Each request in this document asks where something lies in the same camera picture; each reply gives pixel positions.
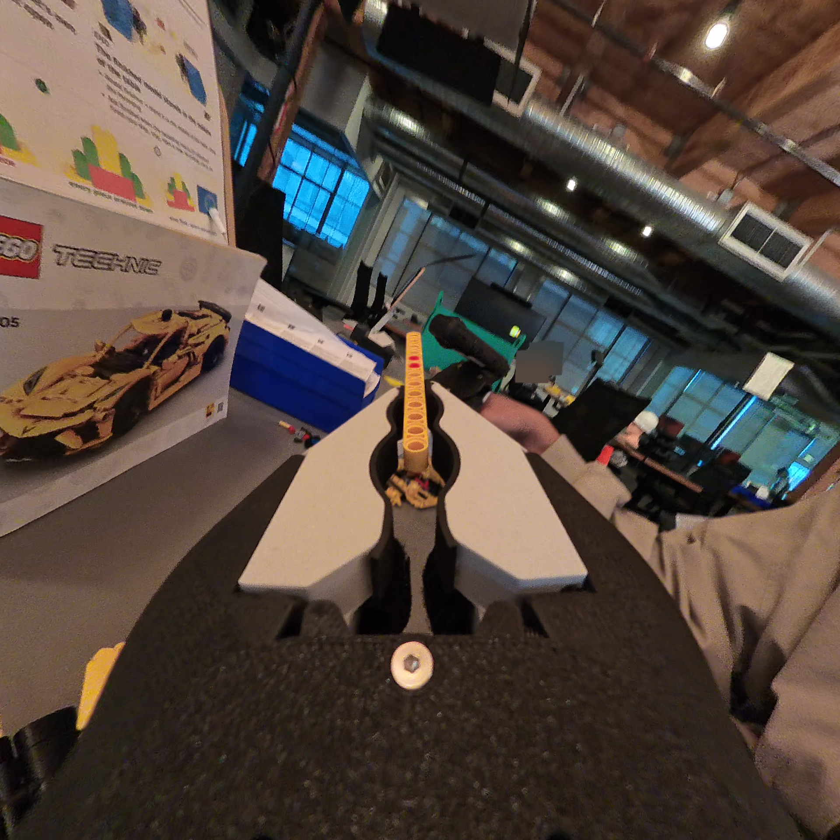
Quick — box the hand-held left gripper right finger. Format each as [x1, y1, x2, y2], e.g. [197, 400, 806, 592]
[423, 384, 588, 631]

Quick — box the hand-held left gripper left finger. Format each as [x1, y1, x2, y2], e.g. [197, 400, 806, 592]
[238, 386, 411, 632]

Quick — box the yellow brick beam assembly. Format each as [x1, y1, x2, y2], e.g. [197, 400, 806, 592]
[402, 331, 438, 473]

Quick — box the grey desk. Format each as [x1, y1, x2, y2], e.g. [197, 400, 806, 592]
[0, 377, 408, 729]

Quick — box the person's right hand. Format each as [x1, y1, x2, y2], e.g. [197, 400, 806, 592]
[479, 394, 563, 455]

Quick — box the teal green plastic bin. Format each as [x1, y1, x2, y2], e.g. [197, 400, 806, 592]
[420, 292, 527, 370]

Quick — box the black monitor screen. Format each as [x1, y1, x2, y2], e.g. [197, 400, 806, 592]
[456, 279, 546, 343]

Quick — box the black office chair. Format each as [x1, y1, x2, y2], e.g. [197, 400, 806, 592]
[567, 377, 651, 461]

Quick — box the blue storage bin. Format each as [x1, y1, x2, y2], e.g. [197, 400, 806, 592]
[230, 279, 385, 434]

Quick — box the stack of white paper sheets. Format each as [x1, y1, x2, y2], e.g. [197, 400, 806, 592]
[246, 279, 385, 396]

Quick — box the large paned window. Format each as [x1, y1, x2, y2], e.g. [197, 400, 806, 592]
[230, 72, 371, 250]

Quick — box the instruction booklet with yellow car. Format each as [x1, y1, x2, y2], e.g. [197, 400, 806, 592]
[0, 177, 266, 539]

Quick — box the white hanging paper sign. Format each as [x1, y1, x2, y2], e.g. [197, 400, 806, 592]
[743, 352, 795, 395]

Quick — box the white vent grille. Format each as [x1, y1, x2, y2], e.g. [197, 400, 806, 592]
[718, 202, 815, 282]

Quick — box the partly built toy car model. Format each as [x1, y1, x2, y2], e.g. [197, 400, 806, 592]
[0, 642, 127, 823]

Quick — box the instruction poster board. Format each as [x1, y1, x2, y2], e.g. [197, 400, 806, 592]
[0, 0, 236, 248]

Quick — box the silver ventilation duct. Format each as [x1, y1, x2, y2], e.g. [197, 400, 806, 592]
[364, 92, 840, 322]

